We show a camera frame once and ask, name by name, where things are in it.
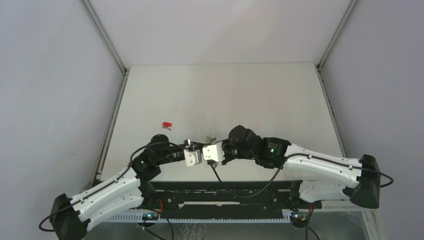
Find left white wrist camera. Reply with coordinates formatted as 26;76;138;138
183;139;203;167

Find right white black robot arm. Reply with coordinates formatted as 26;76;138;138
221;125;382;209

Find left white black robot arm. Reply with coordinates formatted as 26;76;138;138
47;134;205;240

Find white slotted cable duct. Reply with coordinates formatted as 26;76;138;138
105;211;292;224

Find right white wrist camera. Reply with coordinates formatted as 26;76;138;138
201;142;225;163

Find left aluminium frame post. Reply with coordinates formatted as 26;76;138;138
80;0;128;185

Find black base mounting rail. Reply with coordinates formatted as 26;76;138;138
140;180;312;217

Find aluminium frame post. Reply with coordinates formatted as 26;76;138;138
80;0;128;185
315;0;360;157

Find right aluminium frame post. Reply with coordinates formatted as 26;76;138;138
315;0;360;157

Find red capped key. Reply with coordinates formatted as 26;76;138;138
162;121;173;131

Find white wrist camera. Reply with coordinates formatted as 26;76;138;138
183;139;203;167
201;142;225;163

